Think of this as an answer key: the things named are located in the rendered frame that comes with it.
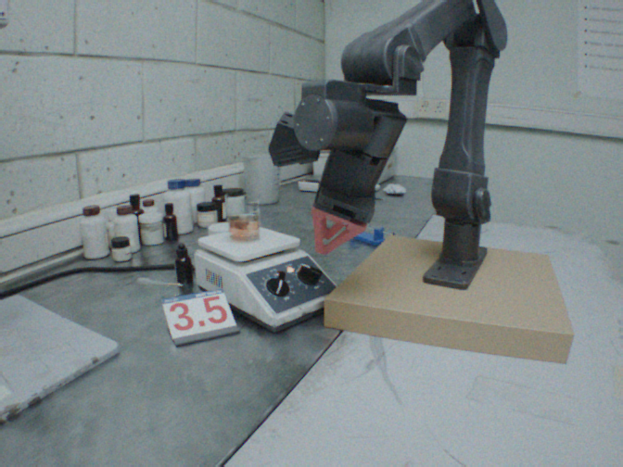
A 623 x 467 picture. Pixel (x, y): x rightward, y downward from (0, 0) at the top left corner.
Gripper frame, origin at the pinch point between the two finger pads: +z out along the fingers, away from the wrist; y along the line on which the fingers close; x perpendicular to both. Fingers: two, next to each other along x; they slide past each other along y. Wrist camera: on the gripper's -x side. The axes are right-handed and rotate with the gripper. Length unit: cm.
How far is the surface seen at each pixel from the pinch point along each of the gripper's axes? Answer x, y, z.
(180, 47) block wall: -53, -69, 2
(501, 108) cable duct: 66, -135, -6
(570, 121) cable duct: 95, -126, -18
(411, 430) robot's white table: 11.6, 25.9, -1.5
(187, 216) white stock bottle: -28, -34, 31
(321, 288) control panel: 2.3, 1.0, 7.2
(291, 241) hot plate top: -3.7, -5.2, 5.9
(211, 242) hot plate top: -14.9, -2.9, 9.6
